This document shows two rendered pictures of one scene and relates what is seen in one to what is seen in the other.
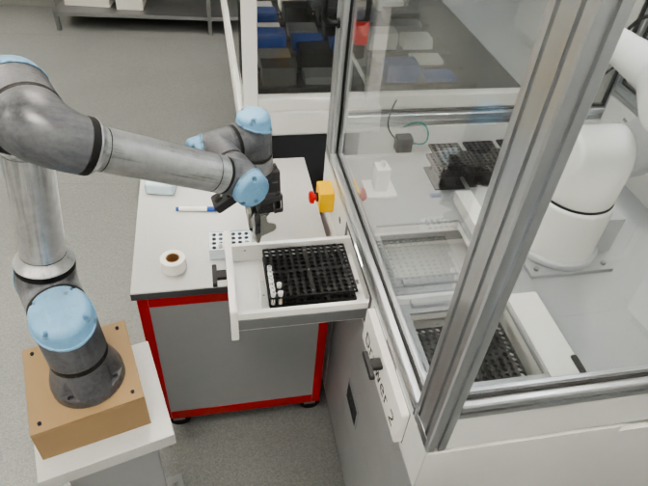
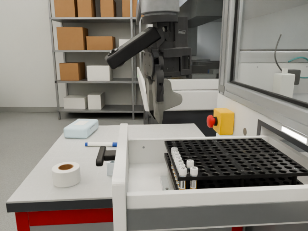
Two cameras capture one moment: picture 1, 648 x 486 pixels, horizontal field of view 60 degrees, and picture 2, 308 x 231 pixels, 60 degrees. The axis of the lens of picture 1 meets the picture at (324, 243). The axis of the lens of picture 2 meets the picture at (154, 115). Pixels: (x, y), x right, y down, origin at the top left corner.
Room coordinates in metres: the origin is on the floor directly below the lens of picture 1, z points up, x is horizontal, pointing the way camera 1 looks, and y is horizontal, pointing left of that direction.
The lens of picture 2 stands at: (0.54, 0.09, 1.10)
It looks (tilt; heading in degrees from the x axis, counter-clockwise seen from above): 14 degrees down; 9
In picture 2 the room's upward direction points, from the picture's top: straight up
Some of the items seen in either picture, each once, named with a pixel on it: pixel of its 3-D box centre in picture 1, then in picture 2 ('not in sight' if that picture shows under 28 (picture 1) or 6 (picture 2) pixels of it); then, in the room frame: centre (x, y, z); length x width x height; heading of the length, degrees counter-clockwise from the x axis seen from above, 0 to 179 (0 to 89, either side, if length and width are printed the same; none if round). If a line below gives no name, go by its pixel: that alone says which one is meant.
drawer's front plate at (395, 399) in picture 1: (383, 371); not in sight; (0.76, -0.16, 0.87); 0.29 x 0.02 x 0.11; 14
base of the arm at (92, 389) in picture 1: (83, 364); not in sight; (0.68, 0.48, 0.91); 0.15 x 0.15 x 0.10
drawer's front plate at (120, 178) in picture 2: (230, 283); (123, 170); (0.99, 0.23, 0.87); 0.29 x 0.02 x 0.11; 14
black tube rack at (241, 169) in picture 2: (308, 278); (226, 169); (1.04, 0.03, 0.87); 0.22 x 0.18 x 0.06; 104
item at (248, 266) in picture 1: (311, 279); (230, 171); (1.04, 0.02, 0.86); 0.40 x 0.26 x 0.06; 104
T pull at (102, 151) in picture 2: (219, 275); (107, 155); (0.98, 0.25, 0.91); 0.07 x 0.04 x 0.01; 14
